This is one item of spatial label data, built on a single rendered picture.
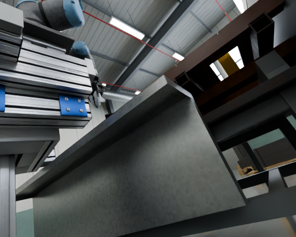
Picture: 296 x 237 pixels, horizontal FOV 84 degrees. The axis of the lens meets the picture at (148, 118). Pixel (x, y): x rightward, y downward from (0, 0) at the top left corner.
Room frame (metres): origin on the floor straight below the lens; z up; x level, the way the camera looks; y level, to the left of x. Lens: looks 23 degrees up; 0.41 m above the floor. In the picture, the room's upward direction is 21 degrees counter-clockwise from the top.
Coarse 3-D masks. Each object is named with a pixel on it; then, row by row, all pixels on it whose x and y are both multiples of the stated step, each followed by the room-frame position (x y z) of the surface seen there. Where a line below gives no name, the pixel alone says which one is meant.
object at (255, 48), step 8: (248, 24) 0.42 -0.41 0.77; (264, 24) 0.45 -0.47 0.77; (272, 24) 0.41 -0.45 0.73; (256, 32) 0.42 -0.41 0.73; (264, 32) 0.43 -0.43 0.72; (272, 32) 0.44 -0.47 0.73; (256, 40) 0.47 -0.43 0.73; (264, 40) 0.47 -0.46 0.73; (272, 40) 0.49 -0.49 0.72; (256, 48) 0.52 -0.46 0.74; (264, 48) 0.52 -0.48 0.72; (272, 48) 0.54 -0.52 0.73; (256, 56) 0.59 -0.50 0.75
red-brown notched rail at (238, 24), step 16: (272, 0) 0.39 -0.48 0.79; (240, 16) 0.43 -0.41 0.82; (256, 16) 0.41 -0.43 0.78; (272, 16) 0.42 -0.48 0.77; (224, 32) 0.46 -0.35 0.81; (240, 32) 0.44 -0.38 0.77; (208, 48) 0.49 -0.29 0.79; (224, 48) 0.49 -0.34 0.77; (176, 64) 0.55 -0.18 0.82; (192, 64) 0.53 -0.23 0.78
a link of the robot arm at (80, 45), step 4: (76, 44) 0.61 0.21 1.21; (80, 44) 0.61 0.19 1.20; (84, 44) 0.62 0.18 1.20; (72, 48) 0.61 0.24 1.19; (76, 48) 0.61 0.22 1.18; (80, 48) 0.61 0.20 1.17; (84, 48) 0.62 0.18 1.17; (72, 52) 0.63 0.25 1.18; (76, 52) 0.62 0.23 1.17; (80, 52) 0.63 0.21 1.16; (84, 52) 0.64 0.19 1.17; (88, 52) 0.66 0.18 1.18; (76, 56) 0.65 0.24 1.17; (80, 56) 0.65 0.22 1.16; (84, 56) 0.66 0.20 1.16; (88, 56) 0.68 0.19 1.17; (92, 60) 0.72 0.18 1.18
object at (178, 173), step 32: (160, 128) 0.60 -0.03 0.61; (192, 128) 0.54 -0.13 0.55; (96, 160) 0.79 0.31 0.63; (128, 160) 0.70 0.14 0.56; (160, 160) 0.62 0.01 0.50; (192, 160) 0.57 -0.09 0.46; (224, 160) 0.53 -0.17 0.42; (64, 192) 0.96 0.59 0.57; (96, 192) 0.82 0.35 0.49; (128, 192) 0.72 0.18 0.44; (160, 192) 0.64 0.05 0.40; (192, 192) 0.59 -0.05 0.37; (224, 192) 0.54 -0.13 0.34; (64, 224) 0.98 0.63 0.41; (96, 224) 0.84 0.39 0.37; (128, 224) 0.74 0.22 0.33; (160, 224) 0.67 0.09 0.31
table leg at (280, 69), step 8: (272, 56) 0.47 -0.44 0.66; (280, 56) 0.46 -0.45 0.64; (256, 64) 0.50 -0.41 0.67; (264, 64) 0.48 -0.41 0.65; (272, 64) 0.47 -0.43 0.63; (264, 72) 0.49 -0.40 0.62; (272, 72) 0.48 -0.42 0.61; (280, 72) 0.47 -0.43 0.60; (288, 88) 0.48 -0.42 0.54; (288, 96) 0.48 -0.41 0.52; (288, 104) 0.49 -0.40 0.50
